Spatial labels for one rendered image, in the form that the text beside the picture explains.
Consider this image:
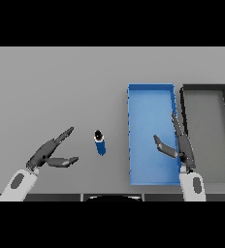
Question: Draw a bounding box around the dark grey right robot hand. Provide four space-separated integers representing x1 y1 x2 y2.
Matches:
152 111 197 174

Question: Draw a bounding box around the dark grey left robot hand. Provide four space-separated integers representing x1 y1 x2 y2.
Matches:
25 126 80 172

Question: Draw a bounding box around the dark grey bin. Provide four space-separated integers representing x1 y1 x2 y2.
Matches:
178 83 225 186

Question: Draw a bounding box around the blue bin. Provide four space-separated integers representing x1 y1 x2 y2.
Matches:
127 82 182 187

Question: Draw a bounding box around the blue pipe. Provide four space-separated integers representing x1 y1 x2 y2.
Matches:
93 129 107 157

